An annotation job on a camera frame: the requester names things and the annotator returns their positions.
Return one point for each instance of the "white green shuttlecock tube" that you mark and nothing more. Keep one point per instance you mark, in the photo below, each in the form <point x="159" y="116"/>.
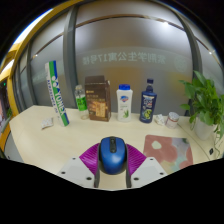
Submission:
<point x="57" y="95"/>

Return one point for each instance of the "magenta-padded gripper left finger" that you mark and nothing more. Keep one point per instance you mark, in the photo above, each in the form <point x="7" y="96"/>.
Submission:
<point x="89" y="160"/>

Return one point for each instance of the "white blue-capped lotion bottle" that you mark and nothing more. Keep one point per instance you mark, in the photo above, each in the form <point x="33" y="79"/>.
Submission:
<point x="124" y="105"/>

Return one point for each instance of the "small white round jar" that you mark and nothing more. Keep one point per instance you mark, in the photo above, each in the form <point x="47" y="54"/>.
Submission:
<point x="172" y="120"/>

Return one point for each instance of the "crumpled white tissue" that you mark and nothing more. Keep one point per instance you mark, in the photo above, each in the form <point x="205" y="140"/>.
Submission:
<point x="160" y="119"/>

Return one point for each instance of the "floral pastel mouse pad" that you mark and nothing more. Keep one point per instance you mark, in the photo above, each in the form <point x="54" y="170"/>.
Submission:
<point x="168" y="151"/>

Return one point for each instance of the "dark blue shampoo bottle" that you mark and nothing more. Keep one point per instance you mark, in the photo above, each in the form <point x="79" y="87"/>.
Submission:
<point x="147" y="103"/>

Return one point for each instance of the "small white packet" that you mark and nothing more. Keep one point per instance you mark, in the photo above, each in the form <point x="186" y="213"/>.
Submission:
<point x="47" y="123"/>

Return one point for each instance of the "blue and black computer mouse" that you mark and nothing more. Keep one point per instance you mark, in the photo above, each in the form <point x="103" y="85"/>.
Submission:
<point x="112" y="155"/>

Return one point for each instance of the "small clear green-label bottle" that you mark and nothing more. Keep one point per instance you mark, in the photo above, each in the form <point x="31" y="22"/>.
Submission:
<point x="81" y="101"/>

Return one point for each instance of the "brown cardboard box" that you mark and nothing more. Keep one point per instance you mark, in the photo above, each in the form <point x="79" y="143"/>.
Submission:
<point x="98" y="100"/>

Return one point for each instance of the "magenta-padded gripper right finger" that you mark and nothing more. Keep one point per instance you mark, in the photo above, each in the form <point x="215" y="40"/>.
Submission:
<point x="136" y="159"/>

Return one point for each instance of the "green plant in white pot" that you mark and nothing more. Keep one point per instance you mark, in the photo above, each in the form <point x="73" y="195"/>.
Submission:
<point x="205" y="106"/>

